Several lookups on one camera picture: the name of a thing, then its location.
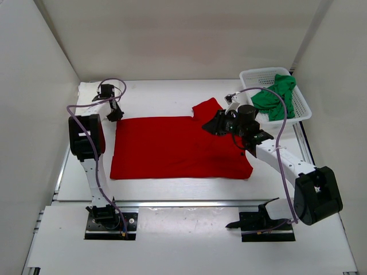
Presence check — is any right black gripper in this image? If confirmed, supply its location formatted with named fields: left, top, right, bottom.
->
left=202, top=110, right=246, bottom=138

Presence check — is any white t shirt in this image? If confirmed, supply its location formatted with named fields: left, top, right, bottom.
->
left=77, top=81, right=100, bottom=105

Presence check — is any red t shirt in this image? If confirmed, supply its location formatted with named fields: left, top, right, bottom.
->
left=110, top=98, right=253, bottom=180

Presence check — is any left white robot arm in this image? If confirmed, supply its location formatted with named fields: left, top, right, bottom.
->
left=67, top=81, right=126, bottom=230

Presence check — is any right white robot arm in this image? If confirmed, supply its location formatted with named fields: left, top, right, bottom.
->
left=202, top=105, right=343, bottom=229

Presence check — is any green t shirt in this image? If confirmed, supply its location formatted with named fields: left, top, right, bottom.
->
left=251, top=74, right=296, bottom=121

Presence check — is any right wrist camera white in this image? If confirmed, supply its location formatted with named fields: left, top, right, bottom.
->
left=224, top=92, right=240, bottom=113

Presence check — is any aluminium rail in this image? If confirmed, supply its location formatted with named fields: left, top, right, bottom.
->
left=53, top=199, right=325, bottom=209

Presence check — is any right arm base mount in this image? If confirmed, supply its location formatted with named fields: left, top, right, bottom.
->
left=225, top=198, right=296, bottom=242

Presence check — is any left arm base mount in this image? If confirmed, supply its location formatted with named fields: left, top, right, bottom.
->
left=84, top=206, right=138, bottom=241

